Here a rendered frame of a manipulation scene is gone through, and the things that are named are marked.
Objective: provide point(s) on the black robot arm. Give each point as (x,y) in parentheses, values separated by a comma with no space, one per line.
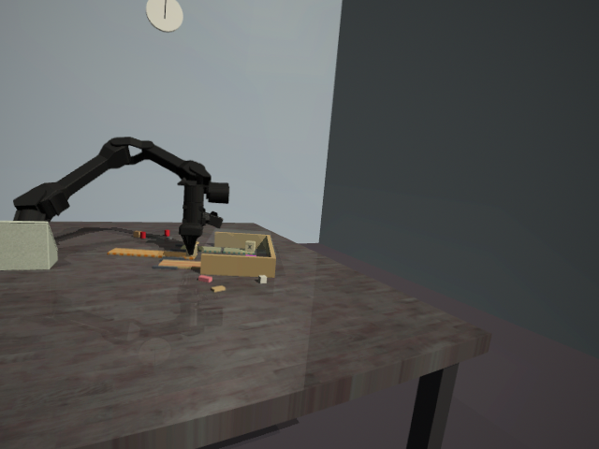
(50,198)

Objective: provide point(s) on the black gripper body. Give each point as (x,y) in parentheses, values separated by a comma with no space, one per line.
(192,218)

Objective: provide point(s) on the tan strip with orange dots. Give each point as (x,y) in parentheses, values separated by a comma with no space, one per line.
(125,251)

